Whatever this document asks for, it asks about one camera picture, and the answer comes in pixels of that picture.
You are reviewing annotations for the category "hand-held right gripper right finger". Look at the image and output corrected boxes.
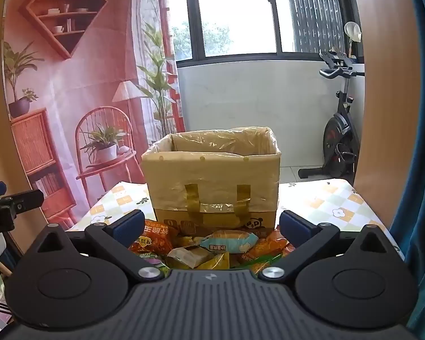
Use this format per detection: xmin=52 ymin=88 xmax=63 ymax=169
xmin=261 ymin=210 xmax=405 ymax=284

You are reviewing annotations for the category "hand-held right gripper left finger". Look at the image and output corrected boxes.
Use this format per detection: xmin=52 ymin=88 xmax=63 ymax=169
xmin=28 ymin=210 xmax=165 ymax=284

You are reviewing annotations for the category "pile of snack packets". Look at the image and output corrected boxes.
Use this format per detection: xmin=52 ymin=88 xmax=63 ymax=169
xmin=129 ymin=220 xmax=299 ymax=277

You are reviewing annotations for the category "cardboard box with plastic liner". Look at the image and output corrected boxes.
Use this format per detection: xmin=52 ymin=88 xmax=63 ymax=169
xmin=142 ymin=126 xmax=282 ymax=229

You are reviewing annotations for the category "checkered flower tablecloth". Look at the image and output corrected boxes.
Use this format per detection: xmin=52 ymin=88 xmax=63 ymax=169
xmin=69 ymin=179 xmax=405 ymax=260

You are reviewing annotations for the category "black exercise bike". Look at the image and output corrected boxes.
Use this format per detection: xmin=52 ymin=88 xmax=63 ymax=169
xmin=297 ymin=50 xmax=366 ymax=181

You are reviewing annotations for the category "printed pink room backdrop cloth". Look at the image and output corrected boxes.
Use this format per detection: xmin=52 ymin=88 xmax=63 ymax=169
xmin=2 ymin=0 xmax=185 ymax=230

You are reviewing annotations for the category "white round lamp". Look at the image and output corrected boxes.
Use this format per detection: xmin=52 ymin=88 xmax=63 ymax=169
xmin=343 ymin=21 xmax=362 ymax=59

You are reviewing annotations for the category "black framed window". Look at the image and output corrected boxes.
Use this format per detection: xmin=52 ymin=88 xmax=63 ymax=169
xmin=124 ymin=0 xmax=352 ymax=67

